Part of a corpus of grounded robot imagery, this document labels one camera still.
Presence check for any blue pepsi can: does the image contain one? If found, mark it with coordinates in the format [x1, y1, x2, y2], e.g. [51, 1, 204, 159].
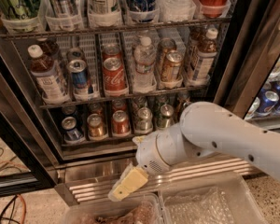
[62, 105, 80, 121]
[62, 117, 85, 144]

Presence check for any gold can middle shelf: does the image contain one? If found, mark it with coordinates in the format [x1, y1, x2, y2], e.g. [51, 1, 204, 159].
[161, 50, 183, 89]

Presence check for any clear plastic bin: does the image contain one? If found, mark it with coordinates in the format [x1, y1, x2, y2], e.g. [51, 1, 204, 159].
[159, 172, 268, 224]
[61, 193, 164, 224]

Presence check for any orange cable on floor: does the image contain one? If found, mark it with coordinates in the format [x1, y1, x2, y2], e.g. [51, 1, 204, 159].
[15, 193, 28, 224]

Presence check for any blue pepsi cans right fridge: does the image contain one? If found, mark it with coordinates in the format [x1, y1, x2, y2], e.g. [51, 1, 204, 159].
[245, 80, 280, 119]

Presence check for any clear water bottle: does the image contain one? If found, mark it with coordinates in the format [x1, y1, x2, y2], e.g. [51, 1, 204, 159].
[133, 36, 156, 93]

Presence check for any blue pepsi can rear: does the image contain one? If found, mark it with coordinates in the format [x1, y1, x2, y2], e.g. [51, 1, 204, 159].
[62, 105, 80, 121]

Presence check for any red coke can bottom shelf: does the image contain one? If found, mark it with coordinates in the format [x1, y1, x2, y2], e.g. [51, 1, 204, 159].
[112, 110, 131, 136]

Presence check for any gold can shelf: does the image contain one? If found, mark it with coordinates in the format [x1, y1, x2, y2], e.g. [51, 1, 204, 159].
[87, 114, 107, 140]
[161, 50, 183, 89]

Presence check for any red coca-cola can middle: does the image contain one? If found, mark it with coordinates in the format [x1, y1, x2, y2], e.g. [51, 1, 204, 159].
[103, 57, 128, 97]

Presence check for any green can top left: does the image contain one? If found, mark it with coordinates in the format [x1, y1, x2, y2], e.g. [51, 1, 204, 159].
[0, 0, 41, 33]

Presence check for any blue pepsi bottle top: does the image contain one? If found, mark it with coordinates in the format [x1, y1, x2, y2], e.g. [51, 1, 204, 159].
[126, 0, 156, 22]

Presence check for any tea bottle white cap right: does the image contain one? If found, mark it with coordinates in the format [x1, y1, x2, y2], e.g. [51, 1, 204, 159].
[188, 27, 218, 84]

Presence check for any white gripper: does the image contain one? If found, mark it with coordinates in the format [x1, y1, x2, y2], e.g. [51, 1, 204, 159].
[108, 131, 171, 202]

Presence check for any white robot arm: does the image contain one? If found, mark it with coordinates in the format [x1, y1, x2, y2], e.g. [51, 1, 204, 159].
[108, 102, 280, 202]

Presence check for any tea bottle white cap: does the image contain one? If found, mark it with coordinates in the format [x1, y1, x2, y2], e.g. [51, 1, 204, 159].
[28, 45, 69, 105]
[188, 27, 218, 84]

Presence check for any gold can bottom shelf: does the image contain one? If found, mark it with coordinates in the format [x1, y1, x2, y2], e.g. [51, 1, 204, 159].
[87, 114, 107, 140]

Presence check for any tea bottle white cap left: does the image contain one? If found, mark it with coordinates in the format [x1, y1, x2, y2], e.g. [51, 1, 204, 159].
[28, 45, 69, 105]

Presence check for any blue can middle shelf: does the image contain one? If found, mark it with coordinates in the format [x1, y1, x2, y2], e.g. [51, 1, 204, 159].
[67, 59, 93, 97]

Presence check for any white green can bottom shelf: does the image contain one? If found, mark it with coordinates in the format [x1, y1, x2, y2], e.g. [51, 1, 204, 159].
[135, 107, 153, 133]

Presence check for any blue pepsi can front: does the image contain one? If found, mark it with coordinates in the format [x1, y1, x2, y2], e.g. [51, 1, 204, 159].
[62, 117, 85, 144]

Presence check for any clear plastic bin right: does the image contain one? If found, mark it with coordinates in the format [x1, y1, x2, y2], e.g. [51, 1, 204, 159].
[159, 172, 268, 224]

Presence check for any clear plastic bin left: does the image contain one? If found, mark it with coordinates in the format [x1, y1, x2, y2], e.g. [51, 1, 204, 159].
[61, 193, 164, 224]

